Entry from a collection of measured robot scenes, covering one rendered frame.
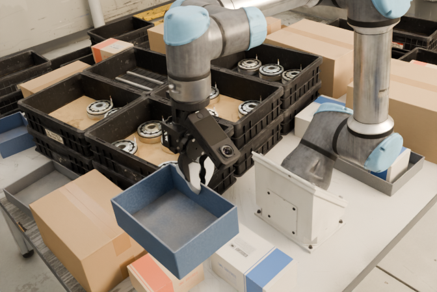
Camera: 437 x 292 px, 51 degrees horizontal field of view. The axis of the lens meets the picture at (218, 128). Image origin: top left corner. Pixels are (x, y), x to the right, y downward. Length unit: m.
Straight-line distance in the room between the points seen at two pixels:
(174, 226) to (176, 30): 0.39
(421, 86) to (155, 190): 1.12
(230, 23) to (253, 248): 0.65
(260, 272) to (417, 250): 1.32
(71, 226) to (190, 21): 0.75
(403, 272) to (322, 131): 1.14
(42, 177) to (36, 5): 3.19
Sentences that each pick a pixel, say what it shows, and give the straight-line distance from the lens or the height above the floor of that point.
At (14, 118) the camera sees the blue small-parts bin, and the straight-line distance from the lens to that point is 2.14.
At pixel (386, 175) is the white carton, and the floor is 0.75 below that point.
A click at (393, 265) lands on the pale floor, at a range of 2.31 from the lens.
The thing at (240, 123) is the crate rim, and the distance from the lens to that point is 1.46.
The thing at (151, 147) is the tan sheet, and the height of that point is 0.83.
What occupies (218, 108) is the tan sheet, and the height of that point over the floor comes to 0.83.
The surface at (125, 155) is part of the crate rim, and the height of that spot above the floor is 0.93.
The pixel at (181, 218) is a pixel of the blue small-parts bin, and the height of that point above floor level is 1.07.
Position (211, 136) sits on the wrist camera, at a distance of 0.80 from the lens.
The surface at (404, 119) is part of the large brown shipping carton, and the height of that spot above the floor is 0.83.
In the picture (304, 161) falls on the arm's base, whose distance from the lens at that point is 1.29.
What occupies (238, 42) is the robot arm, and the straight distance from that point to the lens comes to 0.80.
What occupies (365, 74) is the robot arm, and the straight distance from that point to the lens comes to 1.14.
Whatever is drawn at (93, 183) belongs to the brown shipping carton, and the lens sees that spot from 1.42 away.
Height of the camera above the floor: 1.71
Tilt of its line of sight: 33 degrees down
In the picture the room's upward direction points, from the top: 5 degrees counter-clockwise
